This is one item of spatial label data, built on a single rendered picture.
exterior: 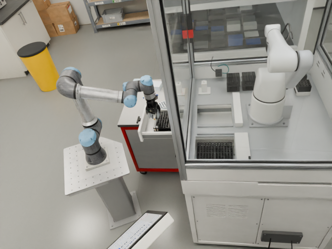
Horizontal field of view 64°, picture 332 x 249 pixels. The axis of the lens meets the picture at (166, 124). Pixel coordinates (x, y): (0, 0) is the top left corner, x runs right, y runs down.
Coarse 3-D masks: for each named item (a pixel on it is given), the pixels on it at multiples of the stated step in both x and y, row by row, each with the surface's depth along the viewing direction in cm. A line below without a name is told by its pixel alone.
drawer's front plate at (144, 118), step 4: (144, 108) 203; (144, 112) 200; (144, 116) 199; (148, 116) 210; (144, 120) 198; (140, 124) 191; (144, 124) 198; (140, 128) 188; (144, 128) 198; (140, 132) 187; (140, 136) 190; (140, 140) 193
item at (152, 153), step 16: (160, 80) 257; (160, 96) 239; (128, 112) 229; (128, 128) 223; (128, 144) 238; (144, 144) 236; (160, 144) 234; (144, 160) 253; (160, 160) 250; (176, 160) 247
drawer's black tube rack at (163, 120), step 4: (160, 112) 203; (164, 112) 202; (160, 116) 199; (164, 116) 202; (160, 120) 196; (164, 120) 195; (168, 120) 195; (160, 124) 196; (164, 124) 192; (168, 124) 191; (156, 128) 190; (160, 128) 190; (164, 128) 189; (168, 128) 190
